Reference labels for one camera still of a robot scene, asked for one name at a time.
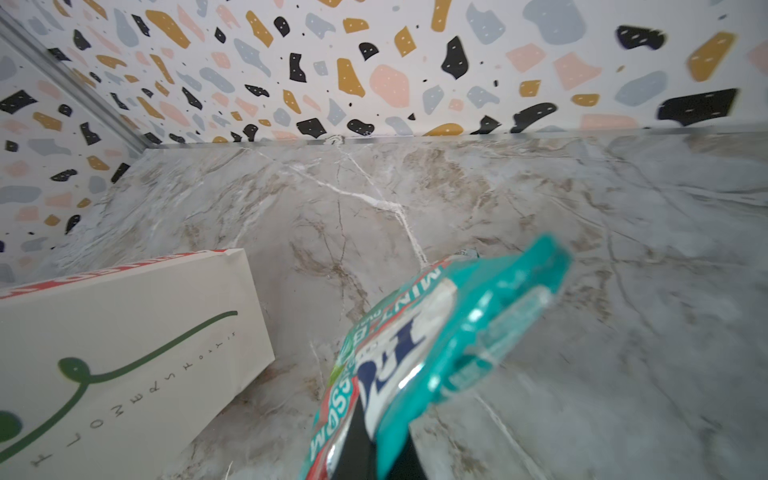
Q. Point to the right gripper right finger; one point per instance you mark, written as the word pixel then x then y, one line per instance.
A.
pixel 408 465

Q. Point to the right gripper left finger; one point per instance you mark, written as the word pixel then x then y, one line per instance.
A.
pixel 356 460

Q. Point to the teal Fox's candy packet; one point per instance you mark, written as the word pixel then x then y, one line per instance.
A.
pixel 433 338

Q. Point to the white paper gift bag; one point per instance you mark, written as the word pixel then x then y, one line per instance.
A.
pixel 110 374

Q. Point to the left metal corner post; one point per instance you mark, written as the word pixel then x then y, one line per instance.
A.
pixel 66 79

